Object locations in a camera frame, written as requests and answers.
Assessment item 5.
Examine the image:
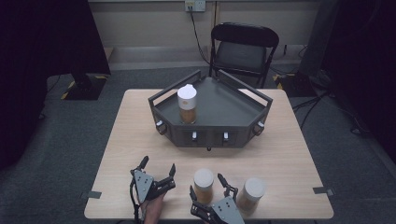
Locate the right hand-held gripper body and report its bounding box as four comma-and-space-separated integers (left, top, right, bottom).
202, 195, 246, 224

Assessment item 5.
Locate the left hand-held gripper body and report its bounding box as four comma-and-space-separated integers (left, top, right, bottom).
130, 169, 157, 203

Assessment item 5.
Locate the white lidded spice jar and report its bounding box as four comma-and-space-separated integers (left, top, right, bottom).
236, 176, 267, 216
192, 168, 215, 204

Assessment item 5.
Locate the spice jar with pointed cap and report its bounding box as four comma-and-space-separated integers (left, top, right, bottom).
177, 83, 198, 125

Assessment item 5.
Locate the dark grey hexagonal tray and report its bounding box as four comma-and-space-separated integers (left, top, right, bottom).
148, 68, 274, 152

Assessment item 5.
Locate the person's left hand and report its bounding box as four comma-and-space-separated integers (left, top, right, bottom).
139, 190, 168, 224

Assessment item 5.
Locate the grey tape strip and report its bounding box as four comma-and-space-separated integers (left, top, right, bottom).
79, 190, 103, 200
312, 186, 334, 197

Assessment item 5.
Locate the black stand base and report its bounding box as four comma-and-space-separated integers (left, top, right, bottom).
60, 72, 109, 101
274, 72, 319, 98

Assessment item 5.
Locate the dark curtain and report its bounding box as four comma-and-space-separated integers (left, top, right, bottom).
0, 0, 111, 171
321, 0, 396, 157

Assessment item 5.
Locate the black folding chair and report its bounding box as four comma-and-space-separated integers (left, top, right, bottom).
208, 21, 280, 89

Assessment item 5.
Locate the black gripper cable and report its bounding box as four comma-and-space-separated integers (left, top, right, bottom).
129, 178, 142, 224

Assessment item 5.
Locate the black floor cable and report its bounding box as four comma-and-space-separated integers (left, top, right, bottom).
292, 91, 332, 130

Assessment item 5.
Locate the black power cable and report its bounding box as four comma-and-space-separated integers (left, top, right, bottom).
188, 7, 213, 66

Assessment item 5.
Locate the white wall socket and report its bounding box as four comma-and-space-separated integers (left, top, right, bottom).
184, 0, 207, 13

